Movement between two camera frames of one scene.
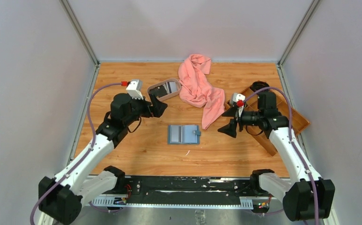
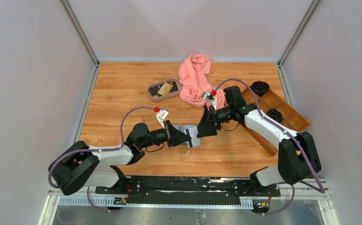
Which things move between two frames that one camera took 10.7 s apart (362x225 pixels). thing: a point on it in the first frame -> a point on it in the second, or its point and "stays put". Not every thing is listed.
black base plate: [188, 189] stays put
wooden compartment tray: [248, 100] stays put
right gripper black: [230, 128] -> [206, 128]
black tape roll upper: [257, 85] stays put
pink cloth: [195, 91] stays put
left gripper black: [158, 107] -> [173, 136]
